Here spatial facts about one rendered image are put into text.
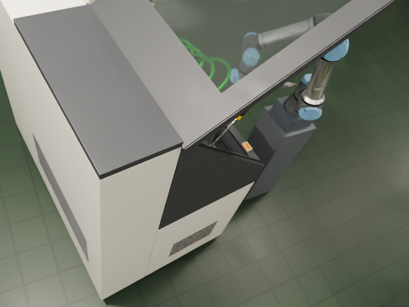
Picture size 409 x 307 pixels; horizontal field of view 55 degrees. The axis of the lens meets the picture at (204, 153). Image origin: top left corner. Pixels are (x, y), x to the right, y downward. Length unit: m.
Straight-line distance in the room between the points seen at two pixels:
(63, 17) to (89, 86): 0.34
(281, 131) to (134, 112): 1.23
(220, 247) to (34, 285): 1.17
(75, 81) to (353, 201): 2.52
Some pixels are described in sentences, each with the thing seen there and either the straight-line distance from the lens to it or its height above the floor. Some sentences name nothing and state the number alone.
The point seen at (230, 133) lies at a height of 0.94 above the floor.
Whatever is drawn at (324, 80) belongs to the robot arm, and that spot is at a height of 1.29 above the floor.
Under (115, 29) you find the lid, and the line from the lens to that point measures 1.54.
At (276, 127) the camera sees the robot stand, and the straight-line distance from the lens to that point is 2.36.
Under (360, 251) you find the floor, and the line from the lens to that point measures 3.18.
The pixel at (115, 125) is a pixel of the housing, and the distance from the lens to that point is 1.24.
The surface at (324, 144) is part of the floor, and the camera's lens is 3.54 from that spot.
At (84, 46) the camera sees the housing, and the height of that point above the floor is 1.50.
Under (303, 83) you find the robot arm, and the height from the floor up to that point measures 1.11.
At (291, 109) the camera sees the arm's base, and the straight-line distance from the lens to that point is 2.29.
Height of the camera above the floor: 2.49
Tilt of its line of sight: 54 degrees down
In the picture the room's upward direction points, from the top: 21 degrees clockwise
